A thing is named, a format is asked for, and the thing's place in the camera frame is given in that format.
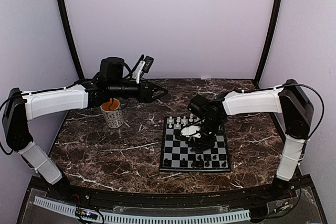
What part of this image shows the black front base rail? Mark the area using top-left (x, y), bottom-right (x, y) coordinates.
top-left (17, 175), bottom-right (327, 223)

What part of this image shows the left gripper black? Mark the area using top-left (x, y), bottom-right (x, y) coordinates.
top-left (109, 77), bottom-right (169, 103)

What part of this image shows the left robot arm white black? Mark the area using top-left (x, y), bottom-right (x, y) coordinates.
top-left (1, 56), bottom-right (168, 201)

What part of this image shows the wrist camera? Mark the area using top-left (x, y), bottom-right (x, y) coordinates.
top-left (181, 125), bottom-right (201, 138)
top-left (132, 55), bottom-right (154, 84)

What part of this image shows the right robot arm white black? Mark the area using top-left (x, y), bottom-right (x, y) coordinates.
top-left (181, 79), bottom-right (318, 200)

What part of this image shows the black and white chessboard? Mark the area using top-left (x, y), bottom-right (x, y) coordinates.
top-left (159, 116), bottom-right (232, 173)

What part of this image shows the white rook corner piece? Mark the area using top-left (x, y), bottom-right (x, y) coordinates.
top-left (168, 116), bottom-right (174, 128)

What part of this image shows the white perforated cable duct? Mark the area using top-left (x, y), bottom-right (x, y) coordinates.
top-left (33, 196), bottom-right (250, 223)

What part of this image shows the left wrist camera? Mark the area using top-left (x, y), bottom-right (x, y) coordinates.
top-left (132, 55), bottom-right (154, 84)

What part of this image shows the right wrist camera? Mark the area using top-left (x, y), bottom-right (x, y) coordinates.
top-left (181, 125), bottom-right (201, 138)

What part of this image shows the black corner frame post left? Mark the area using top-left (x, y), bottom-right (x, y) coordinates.
top-left (57, 0), bottom-right (85, 79)

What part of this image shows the white patterned mug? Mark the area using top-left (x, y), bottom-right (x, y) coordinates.
top-left (100, 99), bottom-right (124, 129)

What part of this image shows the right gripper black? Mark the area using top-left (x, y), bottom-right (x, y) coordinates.
top-left (195, 117), bottom-right (223, 153)

